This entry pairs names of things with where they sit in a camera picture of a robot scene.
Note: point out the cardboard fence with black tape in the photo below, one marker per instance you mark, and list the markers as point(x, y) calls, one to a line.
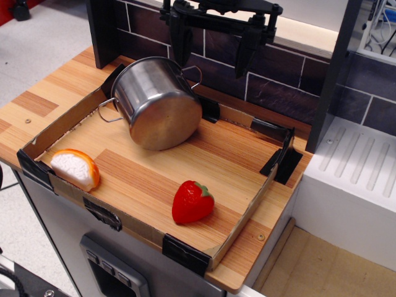
point(279, 168)

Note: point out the orange slice toy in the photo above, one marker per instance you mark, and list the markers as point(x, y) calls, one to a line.
point(76, 168)

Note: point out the white dish drainer sink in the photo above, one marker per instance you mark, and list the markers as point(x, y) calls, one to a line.
point(347, 192)

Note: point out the red toy strawberry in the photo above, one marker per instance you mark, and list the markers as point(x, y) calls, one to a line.
point(192, 202)

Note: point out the grey toy oven panel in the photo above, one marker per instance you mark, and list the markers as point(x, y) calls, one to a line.
point(113, 276)

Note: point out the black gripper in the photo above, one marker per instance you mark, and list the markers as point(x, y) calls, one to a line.
point(253, 21)

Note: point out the dark grey left post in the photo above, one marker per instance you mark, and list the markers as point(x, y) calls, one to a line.
point(103, 30)

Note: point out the dark grey vertical post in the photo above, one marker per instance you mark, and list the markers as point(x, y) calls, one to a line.
point(323, 115)

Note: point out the stainless steel pot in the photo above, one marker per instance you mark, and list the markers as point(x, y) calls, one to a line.
point(153, 96)

